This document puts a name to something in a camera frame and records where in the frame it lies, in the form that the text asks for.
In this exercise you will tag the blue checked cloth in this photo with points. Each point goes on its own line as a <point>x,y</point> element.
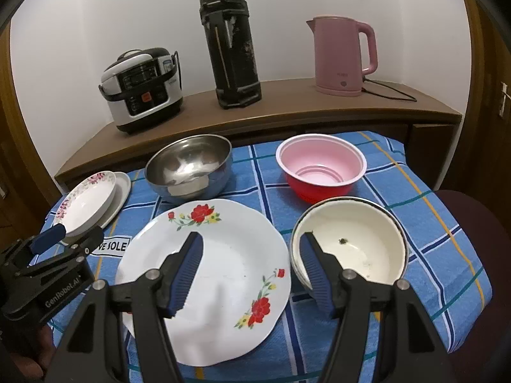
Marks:
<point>259,171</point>

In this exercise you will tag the large red floral white plate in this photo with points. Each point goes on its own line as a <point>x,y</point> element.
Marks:
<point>235,247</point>

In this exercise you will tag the wooden sideboard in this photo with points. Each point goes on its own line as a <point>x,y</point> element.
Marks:
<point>287,103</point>

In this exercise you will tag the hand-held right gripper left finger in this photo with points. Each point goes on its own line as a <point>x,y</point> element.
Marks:
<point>191,271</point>

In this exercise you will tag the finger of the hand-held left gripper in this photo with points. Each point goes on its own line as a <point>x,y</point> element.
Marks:
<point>50,237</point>
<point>80,249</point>

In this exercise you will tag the black thermos flask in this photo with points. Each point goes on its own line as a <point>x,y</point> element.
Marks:
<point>233,56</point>

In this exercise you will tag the pink electric kettle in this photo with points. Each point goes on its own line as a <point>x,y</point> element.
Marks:
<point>337,56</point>

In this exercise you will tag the pink and red plastic bowl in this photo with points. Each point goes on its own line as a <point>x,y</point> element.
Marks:
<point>319,163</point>

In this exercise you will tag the plain white plate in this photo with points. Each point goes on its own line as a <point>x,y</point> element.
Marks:
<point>121,191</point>

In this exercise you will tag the dark red chair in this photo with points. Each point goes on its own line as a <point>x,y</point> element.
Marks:
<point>479,223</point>

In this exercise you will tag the stainless steel bowl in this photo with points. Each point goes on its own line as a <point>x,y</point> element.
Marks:
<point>187,167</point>

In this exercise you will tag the small pink floral plate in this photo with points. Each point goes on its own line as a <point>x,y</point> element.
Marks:
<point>86,201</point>

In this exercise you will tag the silver black rice cooker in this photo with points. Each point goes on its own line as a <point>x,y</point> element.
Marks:
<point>139,87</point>

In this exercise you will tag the white enamel bowl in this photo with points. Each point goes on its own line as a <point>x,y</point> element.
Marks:
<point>359,239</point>

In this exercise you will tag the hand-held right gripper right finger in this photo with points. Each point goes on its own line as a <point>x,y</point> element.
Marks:
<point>315,271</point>

